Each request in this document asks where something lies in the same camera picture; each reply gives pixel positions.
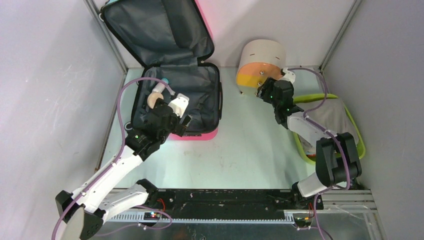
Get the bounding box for grey ribbed garment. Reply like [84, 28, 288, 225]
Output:
[297, 98, 359, 155]

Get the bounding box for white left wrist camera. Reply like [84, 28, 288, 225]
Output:
[168, 93, 190, 118]

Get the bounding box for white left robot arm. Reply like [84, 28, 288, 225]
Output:
[51, 95, 191, 240]

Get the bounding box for beige orange round storage box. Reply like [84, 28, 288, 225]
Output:
[236, 39, 286, 97]

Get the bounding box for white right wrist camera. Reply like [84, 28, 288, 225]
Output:
[280, 67, 296, 84]

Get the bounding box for pink and teal kids suitcase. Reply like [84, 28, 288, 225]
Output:
[100, 0, 223, 141]

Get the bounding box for pink tube with teal cap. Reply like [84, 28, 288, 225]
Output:
[152, 78, 169, 93]

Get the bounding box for green plastic bin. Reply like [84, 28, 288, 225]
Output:
[293, 93, 366, 160]

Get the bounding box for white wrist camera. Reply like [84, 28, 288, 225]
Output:
[168, 93, 190, 118]
[280, 67, 296, 84]

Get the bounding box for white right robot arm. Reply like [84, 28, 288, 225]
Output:
[256, 77, 362, 209]

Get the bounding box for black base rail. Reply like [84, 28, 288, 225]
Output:
[143, 188, 324, 222]

